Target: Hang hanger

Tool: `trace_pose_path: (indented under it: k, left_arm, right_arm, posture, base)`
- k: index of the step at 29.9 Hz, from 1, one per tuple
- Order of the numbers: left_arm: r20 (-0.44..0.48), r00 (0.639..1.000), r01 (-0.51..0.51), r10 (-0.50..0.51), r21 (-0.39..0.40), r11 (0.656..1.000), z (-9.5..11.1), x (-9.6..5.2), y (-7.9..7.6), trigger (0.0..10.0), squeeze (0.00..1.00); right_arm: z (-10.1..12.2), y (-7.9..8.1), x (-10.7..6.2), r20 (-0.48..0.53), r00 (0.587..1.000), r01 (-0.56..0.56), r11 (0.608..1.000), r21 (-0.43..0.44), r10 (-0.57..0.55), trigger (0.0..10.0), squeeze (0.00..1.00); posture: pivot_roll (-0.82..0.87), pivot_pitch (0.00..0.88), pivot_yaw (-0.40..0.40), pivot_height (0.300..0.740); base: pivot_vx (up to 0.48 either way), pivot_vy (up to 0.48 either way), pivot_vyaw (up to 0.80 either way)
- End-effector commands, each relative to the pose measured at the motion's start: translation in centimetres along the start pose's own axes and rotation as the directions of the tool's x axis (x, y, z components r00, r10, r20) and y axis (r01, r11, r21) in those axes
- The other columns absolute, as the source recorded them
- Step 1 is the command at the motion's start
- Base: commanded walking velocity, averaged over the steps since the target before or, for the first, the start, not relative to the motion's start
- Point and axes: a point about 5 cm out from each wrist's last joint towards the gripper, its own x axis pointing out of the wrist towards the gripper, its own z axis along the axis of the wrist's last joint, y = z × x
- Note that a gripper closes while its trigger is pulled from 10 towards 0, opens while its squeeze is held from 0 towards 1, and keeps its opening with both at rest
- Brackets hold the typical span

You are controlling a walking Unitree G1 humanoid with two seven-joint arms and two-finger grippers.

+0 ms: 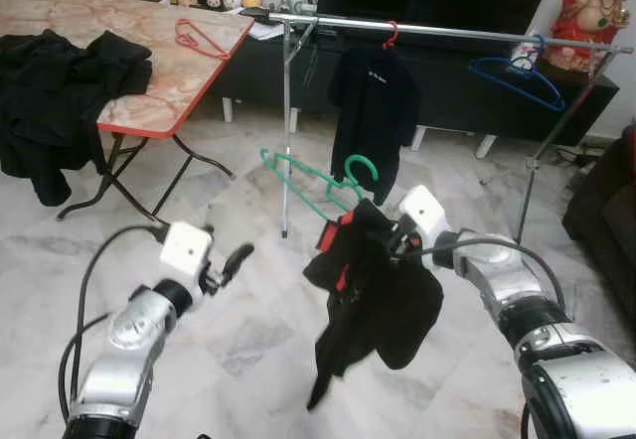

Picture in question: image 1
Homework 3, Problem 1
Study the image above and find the green plastic hanger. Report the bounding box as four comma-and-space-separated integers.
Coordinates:
260, 149, 381, 223

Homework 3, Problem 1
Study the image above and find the navy blue t-shirt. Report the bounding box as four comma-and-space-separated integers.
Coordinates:
328, 45, 420, 207

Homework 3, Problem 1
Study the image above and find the black TV console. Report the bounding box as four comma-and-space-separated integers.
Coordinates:
149, 2, 619, 147

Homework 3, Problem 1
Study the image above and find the silver metal clothes rack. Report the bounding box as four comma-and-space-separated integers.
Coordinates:
238, 6, 635, 245

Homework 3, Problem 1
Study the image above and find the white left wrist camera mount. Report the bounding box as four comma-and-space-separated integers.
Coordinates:
159, 220, 215, 281

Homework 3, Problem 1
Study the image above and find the black fleece jacket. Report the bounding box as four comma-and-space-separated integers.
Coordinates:
0, 30, 153, 207

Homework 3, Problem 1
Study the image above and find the red laughing Buddha statue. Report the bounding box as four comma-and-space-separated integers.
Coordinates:
550, 0, 635, 73

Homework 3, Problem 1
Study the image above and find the grey fabric sofa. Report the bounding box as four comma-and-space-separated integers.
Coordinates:
561, 126, 636, 321

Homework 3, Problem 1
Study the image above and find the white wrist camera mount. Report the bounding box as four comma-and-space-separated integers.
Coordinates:
159, 220, 215, 281
397, 184, 450, 251

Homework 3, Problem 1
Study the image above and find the black garment with red trim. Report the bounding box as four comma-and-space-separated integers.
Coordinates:
303, 199, 445, 410

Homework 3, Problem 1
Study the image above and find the marble pattern folding table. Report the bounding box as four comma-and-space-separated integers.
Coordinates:
0, 0, 255, 223

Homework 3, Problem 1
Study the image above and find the white paper stack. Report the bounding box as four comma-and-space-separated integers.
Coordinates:
248, 20, 289, 41

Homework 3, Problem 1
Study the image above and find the pink tissue pack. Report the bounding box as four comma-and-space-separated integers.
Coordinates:
510, 40, 543, 71

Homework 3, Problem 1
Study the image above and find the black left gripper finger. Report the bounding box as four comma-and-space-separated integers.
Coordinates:
221, 242, 255, 283

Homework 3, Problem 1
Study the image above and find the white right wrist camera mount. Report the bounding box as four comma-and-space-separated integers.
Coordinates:
397, 184, 450, 251

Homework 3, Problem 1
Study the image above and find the blue plastic hanger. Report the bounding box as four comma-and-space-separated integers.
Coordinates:
467, 34, 567, 112

